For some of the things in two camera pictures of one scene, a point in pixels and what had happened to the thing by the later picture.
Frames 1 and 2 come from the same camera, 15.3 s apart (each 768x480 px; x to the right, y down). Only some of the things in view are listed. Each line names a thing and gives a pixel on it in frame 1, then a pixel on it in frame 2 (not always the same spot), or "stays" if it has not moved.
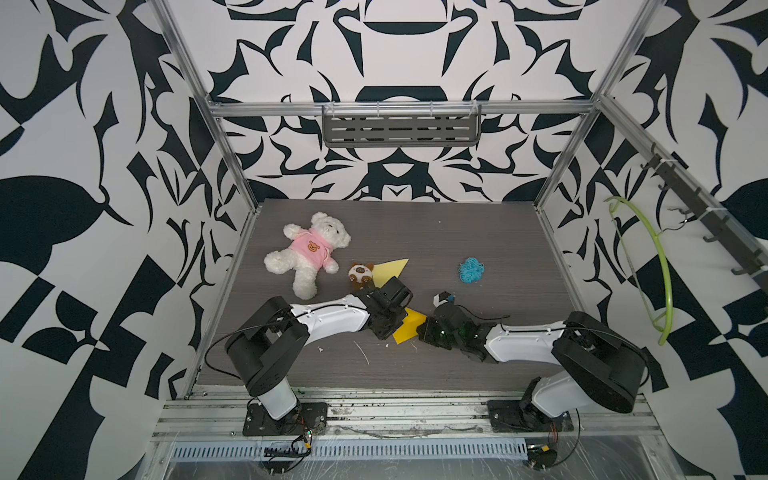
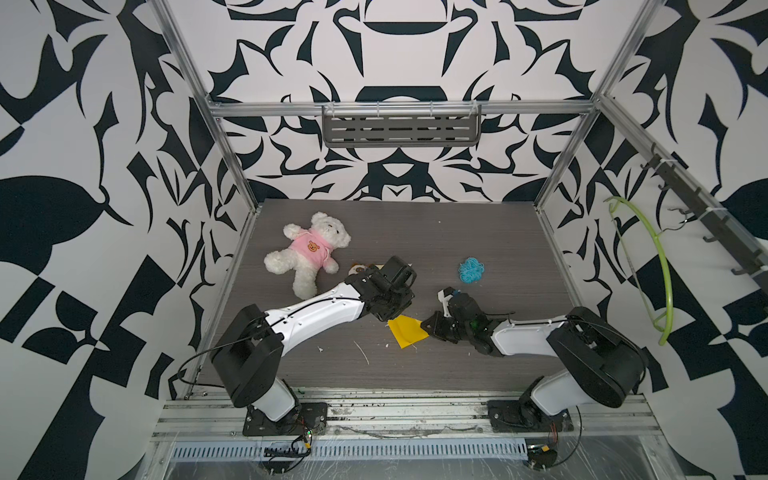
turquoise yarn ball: (471, 270) stays
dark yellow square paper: (409, 327) stays
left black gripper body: (394, 320) to (397, 304)
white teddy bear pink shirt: (311, 248) stays
